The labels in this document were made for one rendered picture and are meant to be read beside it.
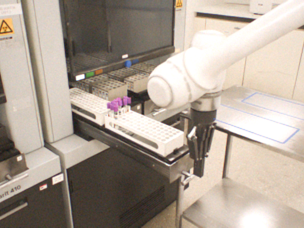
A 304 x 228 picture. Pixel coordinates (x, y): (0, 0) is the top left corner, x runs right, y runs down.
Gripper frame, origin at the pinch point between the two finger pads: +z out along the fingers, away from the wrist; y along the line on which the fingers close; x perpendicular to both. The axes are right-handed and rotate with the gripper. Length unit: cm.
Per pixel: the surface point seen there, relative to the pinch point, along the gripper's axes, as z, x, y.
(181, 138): -4.9, -9.5, -3.2
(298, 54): 19, -51, -229
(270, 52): 22, -77, -229
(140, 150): -0.4, -19.2, 6.2
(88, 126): 0.6, -47.1, 6.7
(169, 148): -3.8, -9.5, 3.1
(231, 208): 52, -8, -46
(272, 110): -2, 0, -52
